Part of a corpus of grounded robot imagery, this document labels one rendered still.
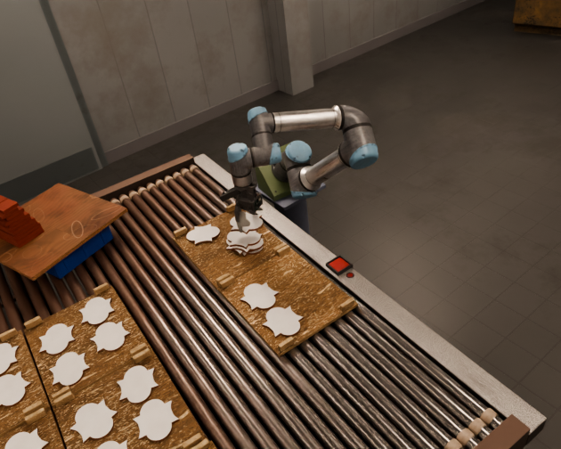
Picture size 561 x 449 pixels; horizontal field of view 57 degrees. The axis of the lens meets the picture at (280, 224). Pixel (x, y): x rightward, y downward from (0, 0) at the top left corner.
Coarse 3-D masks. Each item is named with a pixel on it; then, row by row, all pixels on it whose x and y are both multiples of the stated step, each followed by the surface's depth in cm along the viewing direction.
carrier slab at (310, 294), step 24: (264, 264) 205; (288, 264) 204; (240, 288) 196; (288, 288) 193; (312, 288) 192; (336, 288) 190; (240, 312) 186; (264, 312) 185; (312, 312) 182; (336, 312) 181; (264, 336) 176
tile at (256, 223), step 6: (234, 216) 212; (246, 216) 211; (252, 216) 210; (258, 216) 209; (234, 222) 209; (252, 222) 207; (258, 222) 206; (234, 228) 205; (246, 228) 204; (252, 228) 203; (258, 228) 204
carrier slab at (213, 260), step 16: (224, 224) 229; (176, 240) 224; (224, 240) 220; (272, 240) 216; (192, 256) 214; (208, 256) 213; (224, 256) 212; (240, 256) 211; (256, 256) 210; (272, 256) 208; (208, 272) 205; (224, 272) 204; (240, 272) 203
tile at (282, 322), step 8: (272, 312) 183; (280, 312) 182; (288, 312) 182; (272, 320) 180; (280, 320) 179; (288, 320) 179; (296, 320) 179; (272, 328) 177; (280, 328) 177; (288, 328) 176; (296, 328) 176; (288, 336) 174
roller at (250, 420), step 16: (112, 240) 234; (128, 256) 222; (144, 272) 212; (160, 304) 197; (176, 320) 189; (192, 336) 182; (192, 352) 178; (208, 368) 170; (224, 384) 164; (240, 400) 160; (240, 416) 156; (256, 432) 150; (272, 448) 146
